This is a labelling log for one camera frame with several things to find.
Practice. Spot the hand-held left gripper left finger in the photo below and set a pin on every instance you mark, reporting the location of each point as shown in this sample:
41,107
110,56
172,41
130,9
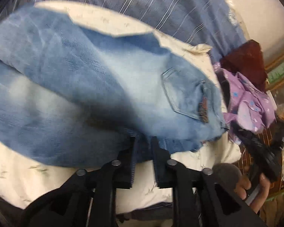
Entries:
126,167

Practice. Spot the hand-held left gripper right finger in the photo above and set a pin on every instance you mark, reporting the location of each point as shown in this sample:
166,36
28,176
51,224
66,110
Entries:
162,170

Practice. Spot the blue denim pants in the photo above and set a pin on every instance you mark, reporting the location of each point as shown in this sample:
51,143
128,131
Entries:
85,75

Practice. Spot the person's right hand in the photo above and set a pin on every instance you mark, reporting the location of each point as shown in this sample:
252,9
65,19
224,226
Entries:
262,194

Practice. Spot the brown checked cloth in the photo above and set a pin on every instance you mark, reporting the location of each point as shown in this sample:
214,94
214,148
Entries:
245,156

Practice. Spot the dark grey cloth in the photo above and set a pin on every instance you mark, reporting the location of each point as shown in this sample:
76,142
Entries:
144,215

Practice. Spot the purple floral cloth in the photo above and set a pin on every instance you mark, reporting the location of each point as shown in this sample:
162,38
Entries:
248,104

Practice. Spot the green framed object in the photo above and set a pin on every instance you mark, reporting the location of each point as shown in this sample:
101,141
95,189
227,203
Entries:
279,75

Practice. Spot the dark red cloth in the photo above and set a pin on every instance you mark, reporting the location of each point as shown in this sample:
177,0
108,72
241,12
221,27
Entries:
246,56

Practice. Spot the cream leaf-print pillow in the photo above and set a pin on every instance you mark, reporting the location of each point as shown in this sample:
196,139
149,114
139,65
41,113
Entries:
14,182

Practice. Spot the blue striped pillow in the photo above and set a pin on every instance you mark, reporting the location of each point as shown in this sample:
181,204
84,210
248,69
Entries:
156,4

